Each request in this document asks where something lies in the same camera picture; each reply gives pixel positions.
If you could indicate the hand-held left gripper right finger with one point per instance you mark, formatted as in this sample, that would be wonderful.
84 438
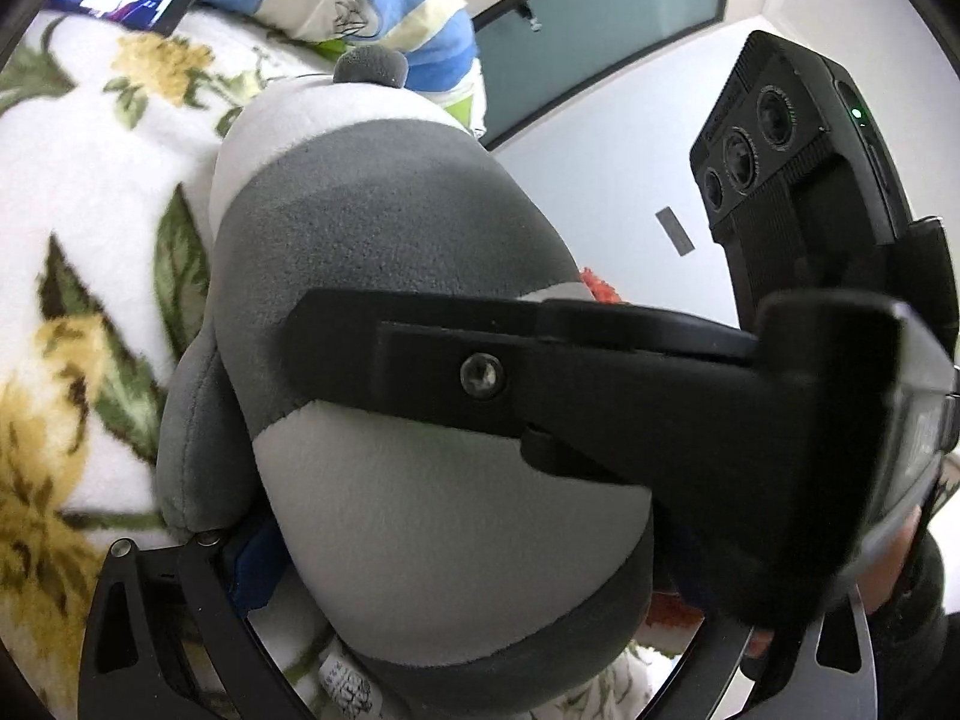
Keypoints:
861 664

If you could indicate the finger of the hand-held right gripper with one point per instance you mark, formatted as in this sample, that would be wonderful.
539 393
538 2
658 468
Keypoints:
675 405

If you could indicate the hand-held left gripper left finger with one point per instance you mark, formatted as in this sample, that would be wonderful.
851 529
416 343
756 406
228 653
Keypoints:
251 577

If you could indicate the grey and white plush toy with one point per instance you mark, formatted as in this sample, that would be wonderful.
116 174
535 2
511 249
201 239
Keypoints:
375 240

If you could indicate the person's right forearm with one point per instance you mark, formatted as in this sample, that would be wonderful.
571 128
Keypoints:
915 637

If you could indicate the person's right hand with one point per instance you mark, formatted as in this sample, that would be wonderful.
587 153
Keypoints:
891 555

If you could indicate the frosted glass door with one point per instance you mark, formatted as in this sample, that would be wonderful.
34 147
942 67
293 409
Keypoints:
600 22

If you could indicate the floral white blanket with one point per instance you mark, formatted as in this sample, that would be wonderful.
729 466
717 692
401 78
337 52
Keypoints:
97 165

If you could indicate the grey wall switch plate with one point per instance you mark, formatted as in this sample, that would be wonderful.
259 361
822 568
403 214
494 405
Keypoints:
675 231

